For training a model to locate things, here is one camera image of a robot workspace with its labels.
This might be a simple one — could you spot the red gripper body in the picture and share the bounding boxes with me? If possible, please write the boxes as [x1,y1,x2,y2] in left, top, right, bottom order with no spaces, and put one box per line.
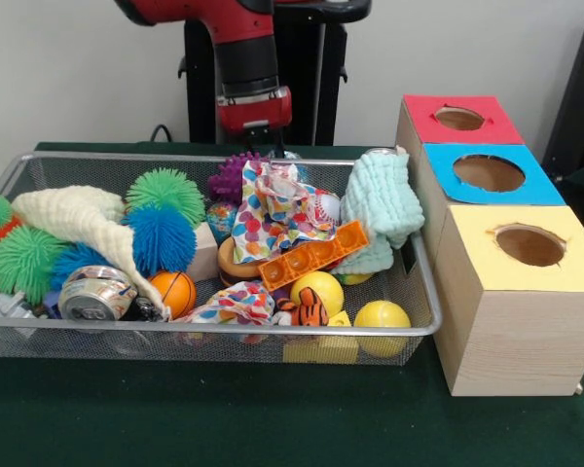
[216,86,293,135]

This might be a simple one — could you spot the purple spiky rubber toy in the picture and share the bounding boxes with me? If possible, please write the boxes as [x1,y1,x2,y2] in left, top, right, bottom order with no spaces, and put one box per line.
[207,151,269,204]

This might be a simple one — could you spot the colourful dotted cloth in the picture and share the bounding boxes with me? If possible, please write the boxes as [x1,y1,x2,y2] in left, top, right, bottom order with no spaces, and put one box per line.
[232,159,343,265]

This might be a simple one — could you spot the light blue knitted cloth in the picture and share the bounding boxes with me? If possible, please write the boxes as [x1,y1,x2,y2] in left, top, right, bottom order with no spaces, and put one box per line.
[328,149,425,274]

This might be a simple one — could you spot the cream knitted cloth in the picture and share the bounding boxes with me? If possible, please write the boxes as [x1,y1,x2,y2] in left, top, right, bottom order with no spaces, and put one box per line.
[10,185,174,320]

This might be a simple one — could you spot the wooden box with three holes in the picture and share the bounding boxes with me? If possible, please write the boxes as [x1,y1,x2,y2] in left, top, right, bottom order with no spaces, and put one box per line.
[393,93,584,398]

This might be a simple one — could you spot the green spiky rubber ball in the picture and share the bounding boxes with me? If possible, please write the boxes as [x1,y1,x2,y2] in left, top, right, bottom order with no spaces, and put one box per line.
[125,167,206,228]

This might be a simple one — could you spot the orange toy building brick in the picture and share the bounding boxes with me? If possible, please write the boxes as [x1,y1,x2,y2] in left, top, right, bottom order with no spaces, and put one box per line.
[257,219,371,292]

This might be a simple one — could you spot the blue spiky rubber ball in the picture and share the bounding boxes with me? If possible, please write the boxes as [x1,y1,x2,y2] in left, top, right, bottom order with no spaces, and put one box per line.
[121,203,199,277]

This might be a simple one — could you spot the yellow ball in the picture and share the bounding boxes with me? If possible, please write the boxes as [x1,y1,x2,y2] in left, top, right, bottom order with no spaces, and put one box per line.
[290,270,346,315]
[352,300,413,355]

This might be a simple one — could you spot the green spiky caterpillar toy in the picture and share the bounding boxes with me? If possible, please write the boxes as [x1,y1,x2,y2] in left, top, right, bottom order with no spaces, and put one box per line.
[0,194,69,306]

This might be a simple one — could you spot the silver wire mesh bin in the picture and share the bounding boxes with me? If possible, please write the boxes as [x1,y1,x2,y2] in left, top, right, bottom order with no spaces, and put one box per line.
[0,150,443,366]

